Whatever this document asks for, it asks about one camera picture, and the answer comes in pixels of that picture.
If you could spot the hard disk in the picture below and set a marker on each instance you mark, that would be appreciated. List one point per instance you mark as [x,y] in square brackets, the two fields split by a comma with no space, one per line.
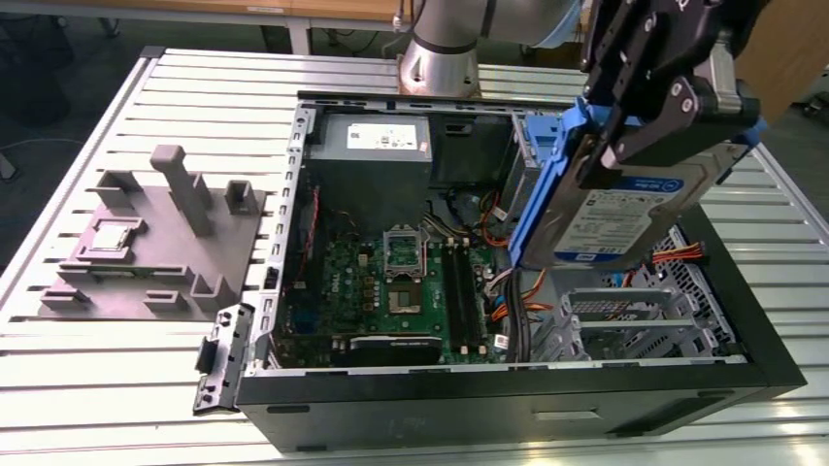
[615,218]

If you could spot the silver CPU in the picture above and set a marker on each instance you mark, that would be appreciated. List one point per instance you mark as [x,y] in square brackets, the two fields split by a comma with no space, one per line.
[109,239]

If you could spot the black RAM slot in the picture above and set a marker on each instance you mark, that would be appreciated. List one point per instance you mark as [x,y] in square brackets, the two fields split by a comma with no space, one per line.
[473,294]
[455,295]

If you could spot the tall wooden cabinet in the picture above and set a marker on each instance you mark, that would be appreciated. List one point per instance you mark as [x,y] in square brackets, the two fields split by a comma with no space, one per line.
[797,48]

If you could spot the green RAM stick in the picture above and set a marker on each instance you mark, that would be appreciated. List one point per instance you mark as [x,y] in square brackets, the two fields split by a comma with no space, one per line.
[119,274]

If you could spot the CPU socket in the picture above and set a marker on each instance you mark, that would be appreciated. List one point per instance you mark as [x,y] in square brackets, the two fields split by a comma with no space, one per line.
[406,297]

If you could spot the grey card retention bracket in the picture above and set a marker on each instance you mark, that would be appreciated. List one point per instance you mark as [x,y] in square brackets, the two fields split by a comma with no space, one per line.
[223,349]

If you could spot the black graphics card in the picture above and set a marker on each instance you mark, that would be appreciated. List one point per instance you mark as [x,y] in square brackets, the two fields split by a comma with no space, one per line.
[395,348]

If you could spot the grey parts rack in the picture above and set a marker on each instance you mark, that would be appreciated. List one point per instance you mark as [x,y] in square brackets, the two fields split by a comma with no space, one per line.
[168,262]

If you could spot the wooden desk white frame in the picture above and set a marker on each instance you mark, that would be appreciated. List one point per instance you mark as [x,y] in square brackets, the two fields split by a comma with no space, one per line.
[194,6]
[350,10]

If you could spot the tall metal drive cage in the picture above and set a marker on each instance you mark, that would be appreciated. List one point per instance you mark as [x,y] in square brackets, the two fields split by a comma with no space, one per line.
[518,189]

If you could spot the black PC case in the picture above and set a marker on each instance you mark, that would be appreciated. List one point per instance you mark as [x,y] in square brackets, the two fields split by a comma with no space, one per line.
[452,412]

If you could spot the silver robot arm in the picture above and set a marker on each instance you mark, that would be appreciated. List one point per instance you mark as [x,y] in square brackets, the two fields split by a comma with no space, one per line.
[440,53]

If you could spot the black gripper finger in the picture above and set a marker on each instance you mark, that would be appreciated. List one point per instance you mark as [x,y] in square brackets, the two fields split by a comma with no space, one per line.
[615,63]
[686,116]

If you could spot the grey power supply unit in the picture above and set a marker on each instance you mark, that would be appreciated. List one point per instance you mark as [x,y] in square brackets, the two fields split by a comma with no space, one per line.
[375,189]

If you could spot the green motherboard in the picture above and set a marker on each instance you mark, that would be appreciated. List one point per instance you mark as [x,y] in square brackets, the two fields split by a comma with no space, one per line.
[346,272]

